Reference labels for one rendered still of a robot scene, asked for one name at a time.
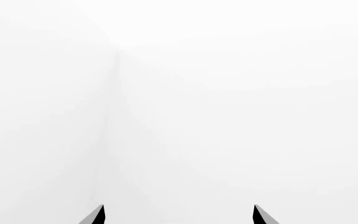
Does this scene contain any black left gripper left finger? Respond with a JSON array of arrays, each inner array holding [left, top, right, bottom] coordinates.
[[78, 203, 106, 224]]

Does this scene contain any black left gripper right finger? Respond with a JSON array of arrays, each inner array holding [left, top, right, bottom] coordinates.
[[252, 203, 280, 224]]

